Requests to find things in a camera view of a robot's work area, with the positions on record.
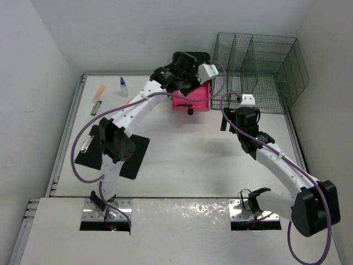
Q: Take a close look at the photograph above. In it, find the pink top drawer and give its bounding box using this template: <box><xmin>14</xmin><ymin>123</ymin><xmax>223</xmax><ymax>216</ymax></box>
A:
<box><xmin>172</xmin><ymin>81</ymin><xmax>211</xmax><ymax>115</ymax></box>

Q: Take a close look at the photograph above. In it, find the pink highlighter marker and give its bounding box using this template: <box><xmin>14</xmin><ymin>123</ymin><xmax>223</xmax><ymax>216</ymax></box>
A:
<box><xmin>176</xmin><ymin>104</ymin><xmax>199</xmax><ymax>109</ymax></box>

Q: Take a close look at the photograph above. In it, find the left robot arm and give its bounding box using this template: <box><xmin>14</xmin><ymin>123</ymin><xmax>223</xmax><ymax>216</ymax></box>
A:
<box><xmin>90</xmin><ymin>52</ymin><xmax>213</xmax><ymax>211</ymax></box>

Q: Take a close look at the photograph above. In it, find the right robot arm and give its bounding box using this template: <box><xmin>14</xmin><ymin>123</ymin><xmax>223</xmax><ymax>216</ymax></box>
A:
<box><xmin>221</xmin><ymin>107</ymin><xmax>341</xmax><ymax>237</ymax></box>

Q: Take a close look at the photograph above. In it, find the black drawer cabinet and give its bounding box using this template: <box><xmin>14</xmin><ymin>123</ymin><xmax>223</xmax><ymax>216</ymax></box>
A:
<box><xmin>172</xmin><ymin>51</ymin><xmax>210</xmax><ymax>84</ymax></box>

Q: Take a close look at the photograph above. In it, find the small spray bottle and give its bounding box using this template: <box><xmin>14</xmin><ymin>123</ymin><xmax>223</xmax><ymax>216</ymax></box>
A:
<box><xmin>120</xmin><ymin>77</ymin><xmax>129</xmax><ymax>98</ymax></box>

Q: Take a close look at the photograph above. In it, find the orange highlighter on clipboard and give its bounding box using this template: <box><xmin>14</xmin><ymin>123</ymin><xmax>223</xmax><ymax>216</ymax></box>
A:
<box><xmin>93</xmin><ymin>85</ymin><xmax>105</xmax><ymax>103</ymax></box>

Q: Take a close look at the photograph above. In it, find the transparent clipboard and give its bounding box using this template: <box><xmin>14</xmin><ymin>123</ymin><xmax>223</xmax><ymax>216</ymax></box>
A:
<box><xmin>79</xmin><ymin>89</ymin><xmax>125</xmax><ymax>152</ymax></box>

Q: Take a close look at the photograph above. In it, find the black mouse pad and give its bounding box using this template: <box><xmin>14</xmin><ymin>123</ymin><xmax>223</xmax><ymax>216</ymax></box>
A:
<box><xmin>74</xmin><ymin>125</ymin><xmax>150</xmax><ymax>180</ymax></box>

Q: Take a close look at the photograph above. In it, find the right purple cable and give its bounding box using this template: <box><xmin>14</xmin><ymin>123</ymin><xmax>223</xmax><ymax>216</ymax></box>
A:
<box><xmin>220</xmin><ymin>91</ymin><xmax>333</xmax><ymax>265</ymax></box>

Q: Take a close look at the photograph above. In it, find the purple cable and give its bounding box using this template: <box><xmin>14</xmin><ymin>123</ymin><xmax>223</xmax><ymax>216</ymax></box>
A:
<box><xmin>71</xmin><ymin>59</ymin><xmax>229</xmax><ymax>225</ymax></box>
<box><xmin>220</xmin><ymin>91</ymin><xmax>333</xmax><ymax>265</ymax></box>

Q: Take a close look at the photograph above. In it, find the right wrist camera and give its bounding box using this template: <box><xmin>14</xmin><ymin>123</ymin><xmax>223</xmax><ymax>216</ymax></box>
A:
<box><xmin>240</xmin><ymin>94</ymin><xmax>256</xmax><ymax>108</ymax></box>

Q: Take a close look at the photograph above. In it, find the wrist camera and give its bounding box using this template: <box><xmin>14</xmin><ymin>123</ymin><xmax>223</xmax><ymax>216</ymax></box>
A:
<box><xmin>197</xmin><ymin>63</ymin><xmax>219</xmax><ymax>84</ymax></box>
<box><xmin>240</xmin><ymin>94</ymin><xmax>256</xmax><ymax>108</ymax></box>

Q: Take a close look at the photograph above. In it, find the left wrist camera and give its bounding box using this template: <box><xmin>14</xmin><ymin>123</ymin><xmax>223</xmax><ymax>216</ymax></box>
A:
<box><xmin>197</xmin><ymin>63</ymin><xmax>219</xmax><ymax>84</ymax></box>

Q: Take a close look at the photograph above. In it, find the green wire mesh organizer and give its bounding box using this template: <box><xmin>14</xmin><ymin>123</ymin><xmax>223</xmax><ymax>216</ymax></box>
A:
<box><xmin>211</xmin><ymin>33</ymin><xmax>309</xmax><ymax>114</ymax></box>

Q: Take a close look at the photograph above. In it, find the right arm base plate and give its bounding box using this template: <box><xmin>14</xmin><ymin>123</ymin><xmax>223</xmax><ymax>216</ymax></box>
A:
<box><xmin>228</xmin><ymin>198</ymin><xmax>281</xmax><ymax>221</ymax></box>

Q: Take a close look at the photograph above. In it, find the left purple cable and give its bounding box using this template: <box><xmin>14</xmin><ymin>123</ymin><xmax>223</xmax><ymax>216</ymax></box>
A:
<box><xmin>71</xmin><ymin>59</ymin><xmax>229</xmax><ymax>225</ymax></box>

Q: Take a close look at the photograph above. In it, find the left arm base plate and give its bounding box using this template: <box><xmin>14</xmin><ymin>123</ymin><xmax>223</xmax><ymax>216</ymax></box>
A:
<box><xmin>81</xmin><ymin>198</ymin><xmax>132</xmax><ymax>222</ymax></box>

